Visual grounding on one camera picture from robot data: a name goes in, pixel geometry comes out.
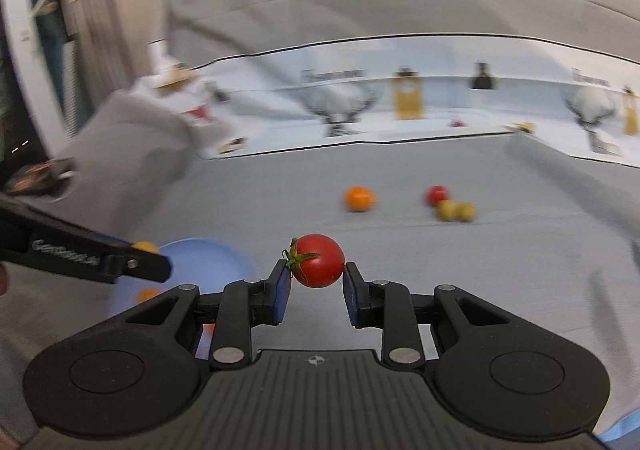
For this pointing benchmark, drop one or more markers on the blue plastic plate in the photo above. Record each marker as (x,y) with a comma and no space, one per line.
(210,265)

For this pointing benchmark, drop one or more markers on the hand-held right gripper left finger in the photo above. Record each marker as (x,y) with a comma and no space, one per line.
(283,292)

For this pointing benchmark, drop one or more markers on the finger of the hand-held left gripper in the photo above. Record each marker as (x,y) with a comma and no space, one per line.
(75,252)

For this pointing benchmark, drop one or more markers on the white printed deer cloth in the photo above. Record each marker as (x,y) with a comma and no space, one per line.
(450,94)

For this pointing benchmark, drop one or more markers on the small green jujube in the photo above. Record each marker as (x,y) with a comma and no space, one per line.
(467,212)
(445,210)

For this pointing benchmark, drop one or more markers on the light blue object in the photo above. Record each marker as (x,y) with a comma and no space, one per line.
(622,430)

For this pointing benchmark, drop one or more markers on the person's left hand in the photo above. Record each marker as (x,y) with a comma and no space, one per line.
(3,281)

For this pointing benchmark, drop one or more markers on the black smartphone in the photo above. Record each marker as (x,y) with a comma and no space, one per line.
(35,177)

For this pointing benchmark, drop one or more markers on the orange mandarin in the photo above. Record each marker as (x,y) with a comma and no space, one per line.
(360,199)
(145,246)
(148,295)
(206,332)

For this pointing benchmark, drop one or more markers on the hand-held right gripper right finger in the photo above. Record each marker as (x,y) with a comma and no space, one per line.
(348,295)

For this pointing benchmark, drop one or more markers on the red cherry tomato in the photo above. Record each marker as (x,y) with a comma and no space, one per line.
(320,261)
(437,195)

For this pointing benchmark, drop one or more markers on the white window frame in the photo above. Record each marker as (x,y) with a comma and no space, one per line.
(25,54)

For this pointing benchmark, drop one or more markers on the grey curtain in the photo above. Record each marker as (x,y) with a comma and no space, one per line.
(95,29)

